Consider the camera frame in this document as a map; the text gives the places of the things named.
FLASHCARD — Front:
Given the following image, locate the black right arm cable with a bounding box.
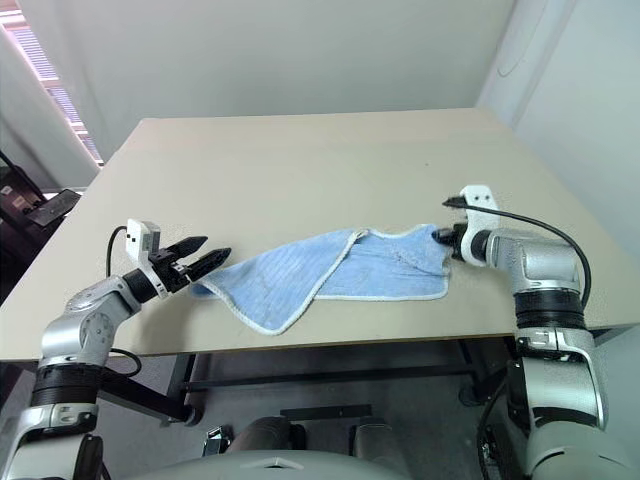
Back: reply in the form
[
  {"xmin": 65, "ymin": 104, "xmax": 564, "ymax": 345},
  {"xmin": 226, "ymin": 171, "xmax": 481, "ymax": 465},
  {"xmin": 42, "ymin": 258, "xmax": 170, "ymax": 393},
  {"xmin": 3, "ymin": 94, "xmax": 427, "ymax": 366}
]
[{"xmin": 442, "ymin": 196, "xmax": 593, "ymax": 306}]

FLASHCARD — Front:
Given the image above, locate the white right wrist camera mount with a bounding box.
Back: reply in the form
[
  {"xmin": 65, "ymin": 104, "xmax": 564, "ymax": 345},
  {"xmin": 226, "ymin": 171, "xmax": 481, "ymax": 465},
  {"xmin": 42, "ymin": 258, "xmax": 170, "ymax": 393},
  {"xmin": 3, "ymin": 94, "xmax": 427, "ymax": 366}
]
[{"xmin": 452, "ymin": 184, "xmax": 501, "ymax": 265}]

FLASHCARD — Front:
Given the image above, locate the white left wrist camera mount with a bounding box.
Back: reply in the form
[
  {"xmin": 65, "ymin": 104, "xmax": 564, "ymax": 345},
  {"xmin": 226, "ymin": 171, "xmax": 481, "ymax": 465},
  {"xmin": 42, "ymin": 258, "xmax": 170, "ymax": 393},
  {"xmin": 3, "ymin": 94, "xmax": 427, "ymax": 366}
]
[{"xmin": 125, "ymin": 218, "xmax": 170, "ymax": 300}]

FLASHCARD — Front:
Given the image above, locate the grey robot torso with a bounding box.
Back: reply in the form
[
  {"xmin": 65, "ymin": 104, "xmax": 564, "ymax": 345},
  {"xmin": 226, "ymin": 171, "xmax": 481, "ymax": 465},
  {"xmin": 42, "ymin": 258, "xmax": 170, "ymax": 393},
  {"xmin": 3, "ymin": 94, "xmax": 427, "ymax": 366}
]
[{"xmin": 149, "ymin": 443, "xmax": 397, "ymax": 480}]

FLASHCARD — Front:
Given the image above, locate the dark rounded brown shape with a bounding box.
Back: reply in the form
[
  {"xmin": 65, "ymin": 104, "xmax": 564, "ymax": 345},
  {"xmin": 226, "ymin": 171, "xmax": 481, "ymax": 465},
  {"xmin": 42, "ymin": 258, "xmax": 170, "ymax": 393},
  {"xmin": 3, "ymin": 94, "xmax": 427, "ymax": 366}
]
[{"xmin": 229, "ymin": 415, "xmax": 302, "ymax": 459}]

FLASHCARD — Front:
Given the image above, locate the silver metal clip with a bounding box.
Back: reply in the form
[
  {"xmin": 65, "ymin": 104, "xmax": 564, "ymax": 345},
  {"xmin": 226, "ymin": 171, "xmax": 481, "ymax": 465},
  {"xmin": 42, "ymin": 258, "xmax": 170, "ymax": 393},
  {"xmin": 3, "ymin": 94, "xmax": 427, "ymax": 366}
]
[{"xmin": 202, "ymin": 424, "xmax": 235, "ymax": 457}]

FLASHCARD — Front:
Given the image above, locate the light blue towel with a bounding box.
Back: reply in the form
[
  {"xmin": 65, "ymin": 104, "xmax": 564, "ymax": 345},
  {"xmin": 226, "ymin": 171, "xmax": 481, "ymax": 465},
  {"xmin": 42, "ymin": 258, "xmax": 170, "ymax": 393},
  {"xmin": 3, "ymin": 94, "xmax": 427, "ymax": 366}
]
[{"xmin": 189, "ymin": 223, "xmax": 451, "ymax": 337}]

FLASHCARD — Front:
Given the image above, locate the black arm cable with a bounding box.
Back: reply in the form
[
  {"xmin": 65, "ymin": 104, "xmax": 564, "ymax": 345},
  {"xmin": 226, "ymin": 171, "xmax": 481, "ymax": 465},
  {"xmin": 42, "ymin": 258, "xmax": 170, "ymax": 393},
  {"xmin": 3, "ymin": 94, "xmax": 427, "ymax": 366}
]
[
  {"xmin": 106, "ymin": 225, "xmax": 144, "ymax": 380},
  {"xmin": 442, "ymin": 196, "xmax": 593, "ymax": 306}
]

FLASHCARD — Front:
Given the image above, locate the dark rounded grey shape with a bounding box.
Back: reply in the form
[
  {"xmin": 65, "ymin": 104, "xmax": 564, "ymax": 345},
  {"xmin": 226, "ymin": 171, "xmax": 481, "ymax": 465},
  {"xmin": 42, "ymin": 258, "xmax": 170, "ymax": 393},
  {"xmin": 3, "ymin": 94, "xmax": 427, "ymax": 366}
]
[{"xmin": 349, "ymin": 422, "xmax": 402, "ymax": 462}]

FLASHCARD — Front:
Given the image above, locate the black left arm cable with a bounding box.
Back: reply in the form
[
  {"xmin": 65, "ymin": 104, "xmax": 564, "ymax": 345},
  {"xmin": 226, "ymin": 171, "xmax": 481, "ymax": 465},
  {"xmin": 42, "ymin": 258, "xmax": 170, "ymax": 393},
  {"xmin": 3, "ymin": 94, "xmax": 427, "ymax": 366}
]
[{"xmin": 106, "ymin": 225, "xmax": 144, "ymax": 380}]

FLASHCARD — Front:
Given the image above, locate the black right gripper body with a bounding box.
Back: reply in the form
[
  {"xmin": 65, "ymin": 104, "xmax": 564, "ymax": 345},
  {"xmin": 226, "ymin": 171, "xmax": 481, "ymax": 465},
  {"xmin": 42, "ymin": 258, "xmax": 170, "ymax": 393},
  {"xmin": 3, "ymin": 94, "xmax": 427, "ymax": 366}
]
[{"xmin": 446, "ymin": 223, "xmax": 467, "ymax": 262}]

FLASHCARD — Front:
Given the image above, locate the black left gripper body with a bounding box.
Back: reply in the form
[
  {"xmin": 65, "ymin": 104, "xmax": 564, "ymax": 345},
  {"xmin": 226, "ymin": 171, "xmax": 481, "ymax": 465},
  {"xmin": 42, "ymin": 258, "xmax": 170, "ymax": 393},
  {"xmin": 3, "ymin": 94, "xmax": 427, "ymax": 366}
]
[{"xmin": 149, "ymin": 247, "xmax": 194, "ymax": 296}]

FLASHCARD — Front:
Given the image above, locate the window with blinds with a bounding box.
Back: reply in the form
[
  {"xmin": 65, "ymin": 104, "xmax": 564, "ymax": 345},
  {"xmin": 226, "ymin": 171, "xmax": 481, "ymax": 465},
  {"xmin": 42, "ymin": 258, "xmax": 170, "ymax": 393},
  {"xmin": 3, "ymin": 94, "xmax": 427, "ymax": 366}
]
[{"xmin": 0, "ymin": 0, "xmax": 106, "ymax": 167}]

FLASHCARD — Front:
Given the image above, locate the dark furniture with stickers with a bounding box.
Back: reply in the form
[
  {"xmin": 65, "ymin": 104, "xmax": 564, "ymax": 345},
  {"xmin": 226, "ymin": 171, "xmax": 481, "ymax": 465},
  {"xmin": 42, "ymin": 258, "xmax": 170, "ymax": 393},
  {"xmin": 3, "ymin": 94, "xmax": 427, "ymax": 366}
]
[{"xmin": 0, "ymin": 148, "xmax": 66, "ymax": 261}]

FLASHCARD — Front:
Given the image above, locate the black flat phone-like device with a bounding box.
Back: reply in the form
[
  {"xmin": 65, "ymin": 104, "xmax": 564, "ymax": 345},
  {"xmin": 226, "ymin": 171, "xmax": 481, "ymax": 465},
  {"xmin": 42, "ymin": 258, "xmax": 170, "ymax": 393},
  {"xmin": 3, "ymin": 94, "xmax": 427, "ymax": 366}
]
[{"xmin": 27, "ymin": 188, "xmax": 82, "ymax": 227}]

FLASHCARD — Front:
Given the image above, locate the black table frame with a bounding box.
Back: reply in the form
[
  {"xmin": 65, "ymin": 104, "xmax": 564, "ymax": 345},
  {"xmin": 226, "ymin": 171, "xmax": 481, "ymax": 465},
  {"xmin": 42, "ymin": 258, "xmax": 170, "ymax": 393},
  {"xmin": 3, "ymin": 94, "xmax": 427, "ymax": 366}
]
[{"xmin": 97, "ymin": 334, "xmax": 521, "ymax": 429}]

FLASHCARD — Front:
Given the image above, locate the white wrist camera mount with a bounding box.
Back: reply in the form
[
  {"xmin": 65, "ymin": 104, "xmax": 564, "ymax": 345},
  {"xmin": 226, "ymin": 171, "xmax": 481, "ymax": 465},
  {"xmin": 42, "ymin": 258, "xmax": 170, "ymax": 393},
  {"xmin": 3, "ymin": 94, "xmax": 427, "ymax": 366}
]
[
  {"xmin": 125, "ymin": 218, "xmax": 170, "ymax": 300},
  {"xmin": 452, "ymin": 184, "xmax": 501, "ymax": 265}
]

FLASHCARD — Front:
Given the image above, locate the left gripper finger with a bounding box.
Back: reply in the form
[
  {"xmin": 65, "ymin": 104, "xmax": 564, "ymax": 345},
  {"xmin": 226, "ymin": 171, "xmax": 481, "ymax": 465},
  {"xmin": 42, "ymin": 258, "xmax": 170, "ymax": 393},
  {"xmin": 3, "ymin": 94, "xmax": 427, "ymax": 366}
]
[
  {"xmin": 167, "ymin": 235, "xmax": 209, "ymax": 262},
  {"xmin": 187, "ymin": 246, "xmax": 233, "ymax": 284}
]

